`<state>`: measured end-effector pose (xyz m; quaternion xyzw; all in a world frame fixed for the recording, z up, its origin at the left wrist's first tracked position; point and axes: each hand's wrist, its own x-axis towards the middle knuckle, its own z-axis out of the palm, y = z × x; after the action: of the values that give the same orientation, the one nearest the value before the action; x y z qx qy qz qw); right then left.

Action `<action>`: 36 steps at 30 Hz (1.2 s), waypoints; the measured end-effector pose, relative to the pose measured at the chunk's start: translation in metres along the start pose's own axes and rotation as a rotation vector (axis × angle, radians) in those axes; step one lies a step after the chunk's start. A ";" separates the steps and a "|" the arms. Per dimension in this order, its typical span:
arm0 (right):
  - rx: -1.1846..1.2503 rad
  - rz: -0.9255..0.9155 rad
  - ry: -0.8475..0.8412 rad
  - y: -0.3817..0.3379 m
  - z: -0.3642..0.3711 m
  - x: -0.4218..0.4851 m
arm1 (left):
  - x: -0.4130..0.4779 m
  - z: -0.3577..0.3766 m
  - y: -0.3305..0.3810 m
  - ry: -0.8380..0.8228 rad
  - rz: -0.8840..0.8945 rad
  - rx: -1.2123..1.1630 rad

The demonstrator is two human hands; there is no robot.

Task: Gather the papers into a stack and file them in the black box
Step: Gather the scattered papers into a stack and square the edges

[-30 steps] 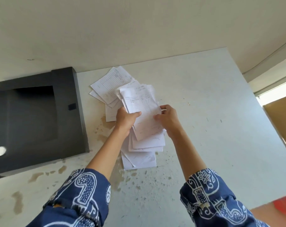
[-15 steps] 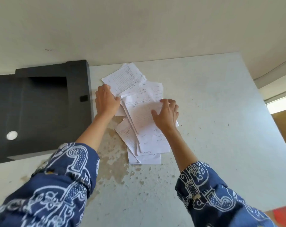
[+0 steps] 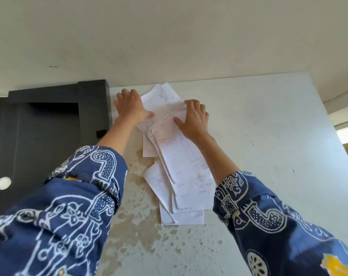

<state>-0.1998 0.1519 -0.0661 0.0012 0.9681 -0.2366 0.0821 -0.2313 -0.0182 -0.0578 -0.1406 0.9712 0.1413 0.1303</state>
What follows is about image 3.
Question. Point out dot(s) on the person's left hand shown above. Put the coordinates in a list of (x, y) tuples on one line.
[(130, 107)]

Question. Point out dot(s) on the person's right hand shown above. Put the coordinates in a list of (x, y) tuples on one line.
[(195, 123)]

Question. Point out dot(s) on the pile of white papers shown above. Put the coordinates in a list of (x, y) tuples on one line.
[(185, 175)]

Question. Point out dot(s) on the black folder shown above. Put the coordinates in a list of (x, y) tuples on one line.
[(41, 135)]

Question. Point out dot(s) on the person's right forearm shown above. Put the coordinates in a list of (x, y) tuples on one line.
[(277, 227)]

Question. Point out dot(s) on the person's left forearm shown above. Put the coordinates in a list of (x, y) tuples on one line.
[(61, 209)]

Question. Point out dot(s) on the white door frame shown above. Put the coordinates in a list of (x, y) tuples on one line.
[(342, 112)]

